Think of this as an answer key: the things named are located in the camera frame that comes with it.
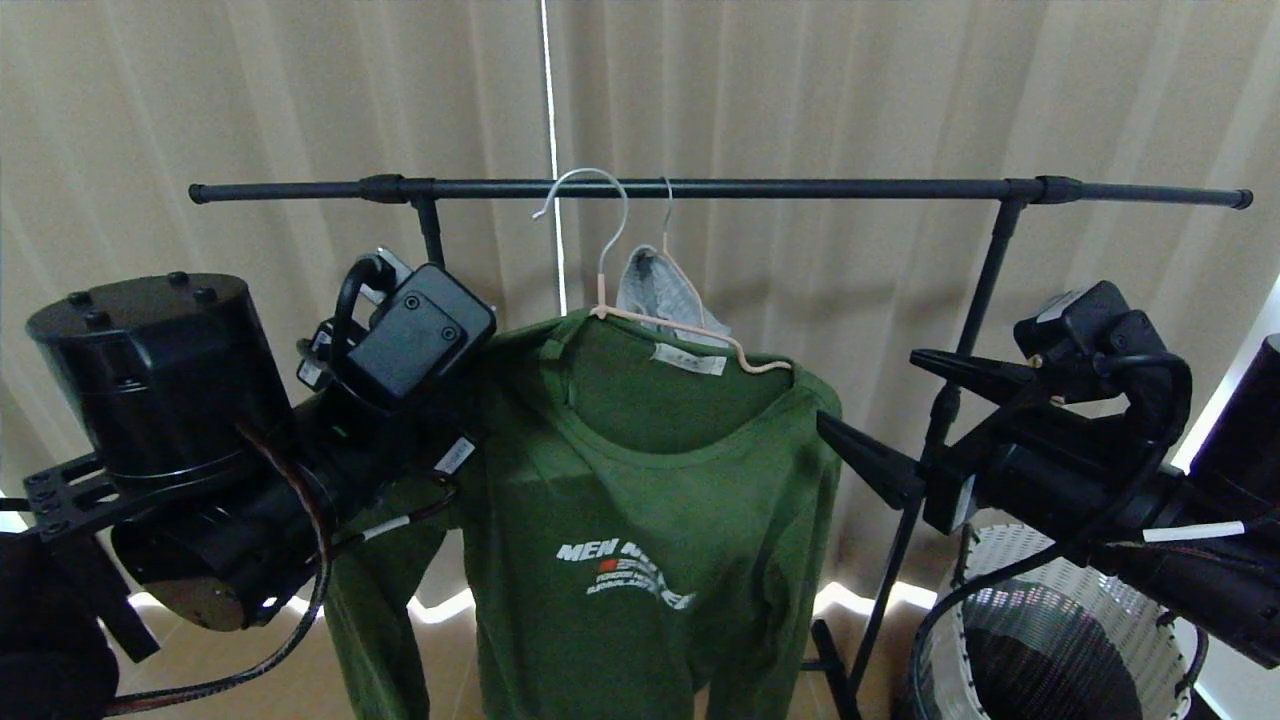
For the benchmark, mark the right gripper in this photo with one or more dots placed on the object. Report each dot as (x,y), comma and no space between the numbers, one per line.
(1060,480)

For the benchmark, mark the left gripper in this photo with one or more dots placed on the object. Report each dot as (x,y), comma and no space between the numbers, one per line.
(250,550)

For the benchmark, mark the green garment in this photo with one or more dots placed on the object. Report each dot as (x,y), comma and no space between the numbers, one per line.
(650,520)

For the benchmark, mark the pale grey shorts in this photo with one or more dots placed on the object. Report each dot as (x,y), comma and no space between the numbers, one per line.
(655,290)

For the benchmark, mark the pink clothes hanger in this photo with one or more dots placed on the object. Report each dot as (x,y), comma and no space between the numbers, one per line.
(666,215)
(602,290)

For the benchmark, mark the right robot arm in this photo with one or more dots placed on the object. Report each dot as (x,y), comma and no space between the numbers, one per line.
(1230,590)

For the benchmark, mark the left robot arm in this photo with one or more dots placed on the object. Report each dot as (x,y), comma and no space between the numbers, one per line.
(160,380)

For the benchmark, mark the white laundry basket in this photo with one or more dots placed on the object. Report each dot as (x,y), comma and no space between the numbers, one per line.
(1060,640)

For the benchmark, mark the black clothes rack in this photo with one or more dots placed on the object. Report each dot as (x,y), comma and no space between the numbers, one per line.
(850,188)

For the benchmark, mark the beige curtain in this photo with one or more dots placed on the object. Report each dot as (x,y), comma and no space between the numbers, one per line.
(900,80)

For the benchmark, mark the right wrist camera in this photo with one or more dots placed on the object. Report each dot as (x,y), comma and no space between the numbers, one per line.
(1085,320)

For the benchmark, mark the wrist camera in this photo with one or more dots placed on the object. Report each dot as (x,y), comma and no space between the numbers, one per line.
(420,330)
(1085,320)

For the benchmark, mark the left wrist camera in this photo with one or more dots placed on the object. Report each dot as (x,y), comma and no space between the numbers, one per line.
(420,330)

